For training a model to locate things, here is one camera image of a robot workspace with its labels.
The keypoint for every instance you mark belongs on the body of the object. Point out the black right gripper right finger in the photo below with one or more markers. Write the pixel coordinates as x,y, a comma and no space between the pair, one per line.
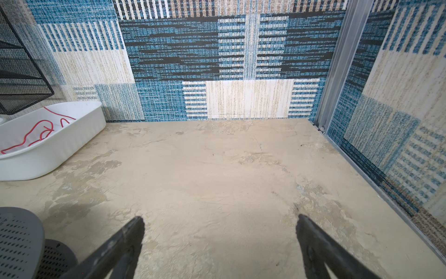
322,254

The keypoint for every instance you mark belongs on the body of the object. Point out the black wire mesh shelf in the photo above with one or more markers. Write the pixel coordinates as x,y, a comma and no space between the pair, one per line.
23,84

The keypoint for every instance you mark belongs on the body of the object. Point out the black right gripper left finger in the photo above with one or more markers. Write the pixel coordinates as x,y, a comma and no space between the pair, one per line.
117,258

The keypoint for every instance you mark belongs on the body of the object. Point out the white tray with red cable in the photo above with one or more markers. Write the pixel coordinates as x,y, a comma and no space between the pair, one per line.
37,143

